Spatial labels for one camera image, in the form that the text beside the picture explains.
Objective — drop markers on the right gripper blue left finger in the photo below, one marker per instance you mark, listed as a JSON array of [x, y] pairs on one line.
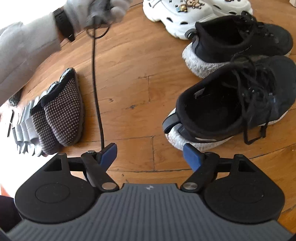
[[106, 156]]

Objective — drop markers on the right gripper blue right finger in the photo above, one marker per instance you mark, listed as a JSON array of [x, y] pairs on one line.
[[193, 157]]

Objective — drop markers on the dotted slipper with fleece collar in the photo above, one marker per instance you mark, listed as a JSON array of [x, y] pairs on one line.
[[47, 140]]

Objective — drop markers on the black sneaker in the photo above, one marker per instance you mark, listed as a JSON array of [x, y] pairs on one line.
[[214, 43], [233, 99]]

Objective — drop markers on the grey sleeve left forearm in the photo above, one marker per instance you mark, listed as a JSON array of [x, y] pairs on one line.
[[23, 49]]

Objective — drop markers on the left hand white glove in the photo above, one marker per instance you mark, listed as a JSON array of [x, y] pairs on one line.
[[86, 14]]

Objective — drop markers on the black wrist watch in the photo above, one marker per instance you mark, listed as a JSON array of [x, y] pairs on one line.
[[64, 25]]

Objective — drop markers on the white clog with charms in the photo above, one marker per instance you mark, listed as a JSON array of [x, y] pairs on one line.
[[230, 7], [178, 16]]

